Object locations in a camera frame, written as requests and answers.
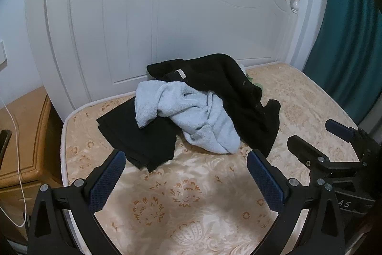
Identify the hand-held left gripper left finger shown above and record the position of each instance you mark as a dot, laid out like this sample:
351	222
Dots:
107	180

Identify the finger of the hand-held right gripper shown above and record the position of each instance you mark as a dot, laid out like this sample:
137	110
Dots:
340	130
304	150

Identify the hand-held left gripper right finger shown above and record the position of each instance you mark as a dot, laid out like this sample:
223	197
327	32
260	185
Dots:
265	180

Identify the black ribbed pants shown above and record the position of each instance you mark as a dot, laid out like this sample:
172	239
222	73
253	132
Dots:
128	129

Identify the black knit sweater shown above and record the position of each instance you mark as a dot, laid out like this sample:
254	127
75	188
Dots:
226	84

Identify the light blue fleece sweater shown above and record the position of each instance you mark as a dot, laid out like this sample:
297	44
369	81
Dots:
191	105

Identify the beige floral mattress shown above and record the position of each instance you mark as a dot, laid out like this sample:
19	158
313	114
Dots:
194	183

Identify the green shirt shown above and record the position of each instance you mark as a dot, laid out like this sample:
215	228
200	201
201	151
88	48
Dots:
257	84

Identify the teal curtain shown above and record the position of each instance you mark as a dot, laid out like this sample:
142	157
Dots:
352	49

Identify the wooden nightstand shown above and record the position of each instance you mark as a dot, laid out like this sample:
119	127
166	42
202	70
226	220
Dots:
27	138

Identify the dark flat object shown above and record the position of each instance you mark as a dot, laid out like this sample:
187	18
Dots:
4	143

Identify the white carved headboard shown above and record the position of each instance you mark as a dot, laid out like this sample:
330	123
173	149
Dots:
179	19

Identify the white wall switch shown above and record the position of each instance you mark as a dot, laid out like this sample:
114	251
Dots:
2	54

